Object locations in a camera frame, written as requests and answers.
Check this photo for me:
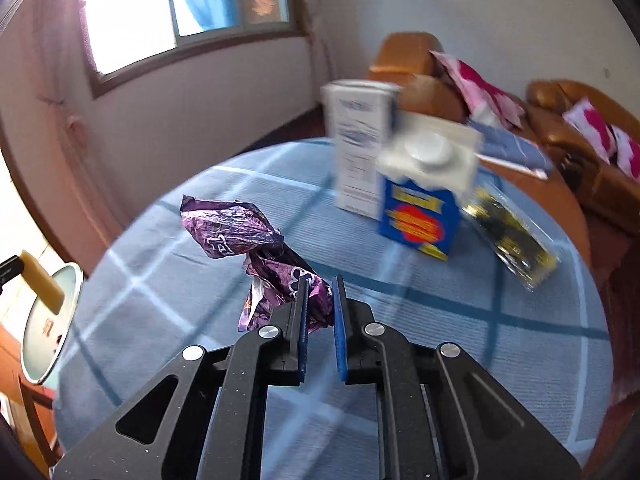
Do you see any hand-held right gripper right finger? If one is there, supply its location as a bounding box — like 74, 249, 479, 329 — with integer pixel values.
332, 274, 583, 480

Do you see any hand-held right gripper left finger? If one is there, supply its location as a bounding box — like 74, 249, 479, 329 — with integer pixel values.
52, 276, 313, 480

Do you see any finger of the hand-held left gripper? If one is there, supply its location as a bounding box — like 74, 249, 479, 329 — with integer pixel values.
0, 255, 26, 286

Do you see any yellow foam block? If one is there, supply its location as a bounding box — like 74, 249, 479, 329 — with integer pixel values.
20, 251, 65, 313

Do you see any pale green enamel basin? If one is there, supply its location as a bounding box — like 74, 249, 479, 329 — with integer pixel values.
20, 261, 83, 386

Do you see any blue carton with white cap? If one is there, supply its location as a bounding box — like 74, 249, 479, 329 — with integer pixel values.
376, 112, 483, 262

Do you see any pink floral curtain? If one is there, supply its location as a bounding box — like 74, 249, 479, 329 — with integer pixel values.
287, 0, 351, 106
30, 0, 103, 241

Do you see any wooden chair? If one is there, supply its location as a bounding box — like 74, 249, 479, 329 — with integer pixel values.
0, 320, 66, 466

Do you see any blue plaid tablecloth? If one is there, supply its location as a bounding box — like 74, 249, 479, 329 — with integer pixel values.
52, 137, 613, 480

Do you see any white milk carton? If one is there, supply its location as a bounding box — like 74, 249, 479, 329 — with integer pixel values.
320, 79, 403, 221

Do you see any clear seaweed snack packet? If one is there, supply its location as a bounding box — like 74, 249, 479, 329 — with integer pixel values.
462, 180, 563, 292

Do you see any brown leather chaise sofa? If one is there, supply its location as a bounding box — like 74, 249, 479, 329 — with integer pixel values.
367, 32, 591, 271

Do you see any folded blue plaid cloth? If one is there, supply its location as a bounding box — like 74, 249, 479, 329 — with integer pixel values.
467, 119, 553, 180

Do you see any sliding glass window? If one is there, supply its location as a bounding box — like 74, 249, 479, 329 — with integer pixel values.
77, 0, 308, 100

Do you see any pink white floral pillow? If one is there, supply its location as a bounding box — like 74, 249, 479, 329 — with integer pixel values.
607, 125, 640, 183
562, 99, 618, 163
430, 50, 526, 128

